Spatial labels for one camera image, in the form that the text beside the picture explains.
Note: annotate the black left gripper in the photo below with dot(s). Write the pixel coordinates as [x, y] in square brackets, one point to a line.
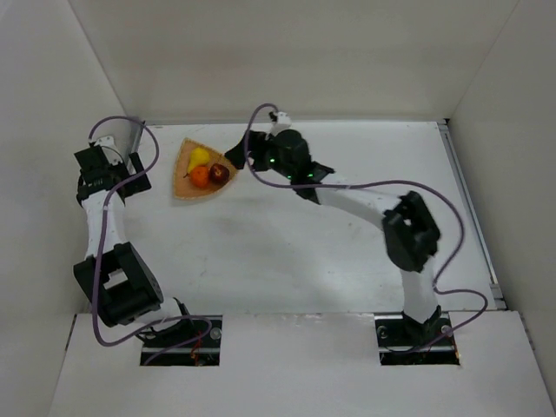
[136, 172]

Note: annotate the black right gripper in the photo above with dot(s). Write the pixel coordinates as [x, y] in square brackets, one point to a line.
[254, 145]

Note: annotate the dark red fake apple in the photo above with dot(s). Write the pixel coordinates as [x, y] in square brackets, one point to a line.
[218, 173]

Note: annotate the yellow fake pear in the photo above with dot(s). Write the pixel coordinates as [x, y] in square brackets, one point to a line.
[197, 157]

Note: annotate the orange fake orange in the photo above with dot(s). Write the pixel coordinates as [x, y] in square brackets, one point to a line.
[200, 177]

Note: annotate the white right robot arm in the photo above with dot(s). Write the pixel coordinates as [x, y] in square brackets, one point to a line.
[268, 244]

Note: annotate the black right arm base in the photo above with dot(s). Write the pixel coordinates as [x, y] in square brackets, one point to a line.
[402, 341]

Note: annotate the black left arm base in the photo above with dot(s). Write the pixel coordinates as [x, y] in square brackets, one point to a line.
[184, 344]

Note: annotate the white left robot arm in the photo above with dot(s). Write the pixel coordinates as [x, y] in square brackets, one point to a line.
[127, 288]

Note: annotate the woven orange fruit basket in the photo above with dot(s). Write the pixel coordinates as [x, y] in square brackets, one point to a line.
[183, 189]

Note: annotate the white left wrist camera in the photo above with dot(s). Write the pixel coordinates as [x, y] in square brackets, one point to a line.
[108, 145]

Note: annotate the aluminium table edge rail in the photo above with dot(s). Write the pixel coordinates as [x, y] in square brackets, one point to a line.
[136, 130]

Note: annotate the right aluminium table rail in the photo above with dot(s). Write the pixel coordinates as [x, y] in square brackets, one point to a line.
[476, 231]

